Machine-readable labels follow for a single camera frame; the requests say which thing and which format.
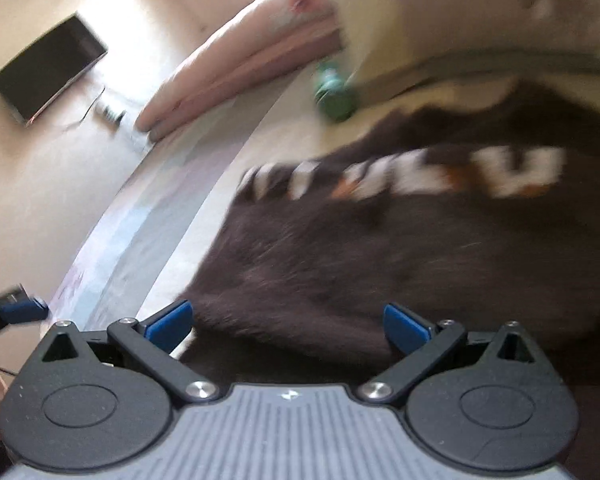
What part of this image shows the black wall power strip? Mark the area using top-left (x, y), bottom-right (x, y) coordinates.
top-left (95, 101), bottom-right (128, 126)

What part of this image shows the pink folded quilt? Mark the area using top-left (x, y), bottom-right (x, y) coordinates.
top-left (135, 0), bottom-right (346, 142)

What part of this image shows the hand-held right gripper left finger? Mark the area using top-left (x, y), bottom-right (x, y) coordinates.
top-left (40, 299), bottom-right (223, 403)

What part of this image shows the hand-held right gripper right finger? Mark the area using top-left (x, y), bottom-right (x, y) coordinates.
top-left (356, 302), bottom-right (538, 403)

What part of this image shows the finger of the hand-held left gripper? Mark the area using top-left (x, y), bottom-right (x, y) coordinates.
top-left (0, 284), bottom-right (49, 347)

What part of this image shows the black wall television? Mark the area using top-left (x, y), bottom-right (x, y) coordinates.
top-left (0, 12), bottom-right (109, 127)

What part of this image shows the black television cable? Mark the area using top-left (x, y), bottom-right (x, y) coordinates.
top-left (60, 86), bottom-right (107, 132)

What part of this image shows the brown fuzzy lettered sweater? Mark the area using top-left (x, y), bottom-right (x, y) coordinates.
top-left (180, 80), bottom-right (600, 480)

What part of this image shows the green bottle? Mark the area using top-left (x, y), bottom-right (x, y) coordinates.
top-left (314, 59), bottom-right (362, 122)

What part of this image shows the floral patchwork pillow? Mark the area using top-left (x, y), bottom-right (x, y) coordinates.
top-left (325, 0), bottom-right (600, 111)

